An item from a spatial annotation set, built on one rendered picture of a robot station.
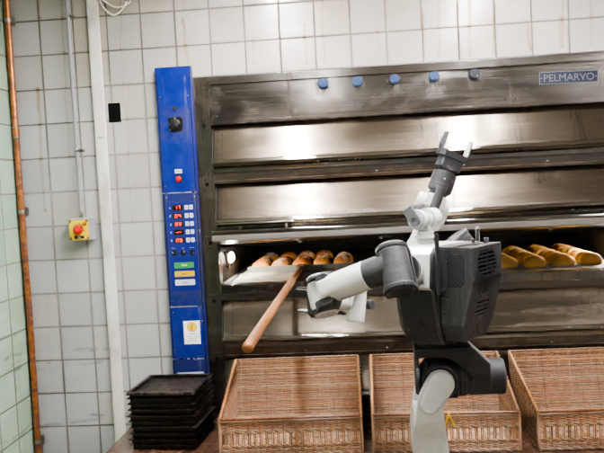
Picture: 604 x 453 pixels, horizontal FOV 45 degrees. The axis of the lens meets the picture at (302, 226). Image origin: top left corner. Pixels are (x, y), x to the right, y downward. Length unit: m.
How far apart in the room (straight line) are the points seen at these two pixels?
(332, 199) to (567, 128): 1.04
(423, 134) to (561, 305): 0.95
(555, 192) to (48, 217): 2.24
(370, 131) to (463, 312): 1.24
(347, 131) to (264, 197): 0.46
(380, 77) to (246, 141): 0.65
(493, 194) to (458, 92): 0.47
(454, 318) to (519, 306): 1.12
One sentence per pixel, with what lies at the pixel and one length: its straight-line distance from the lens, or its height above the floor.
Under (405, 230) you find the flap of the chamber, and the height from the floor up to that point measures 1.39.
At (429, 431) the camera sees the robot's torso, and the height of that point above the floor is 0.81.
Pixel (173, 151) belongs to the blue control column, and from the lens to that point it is 3.29.
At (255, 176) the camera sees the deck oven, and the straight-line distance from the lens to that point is 3.25.
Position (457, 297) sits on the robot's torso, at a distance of 2.23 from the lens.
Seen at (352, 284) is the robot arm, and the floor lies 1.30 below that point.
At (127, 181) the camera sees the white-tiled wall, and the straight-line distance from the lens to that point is 3.38.
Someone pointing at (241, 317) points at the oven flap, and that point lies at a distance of 3.32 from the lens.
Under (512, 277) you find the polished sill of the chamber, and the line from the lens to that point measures 3.31.
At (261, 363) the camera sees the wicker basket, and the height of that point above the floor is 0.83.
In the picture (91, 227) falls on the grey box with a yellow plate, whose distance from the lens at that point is 3.38.
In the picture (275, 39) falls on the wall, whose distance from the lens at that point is 3.30.
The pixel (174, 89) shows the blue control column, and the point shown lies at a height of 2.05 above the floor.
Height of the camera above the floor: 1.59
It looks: 3 degrees down
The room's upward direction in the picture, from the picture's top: 3 degrees counter-clockwise
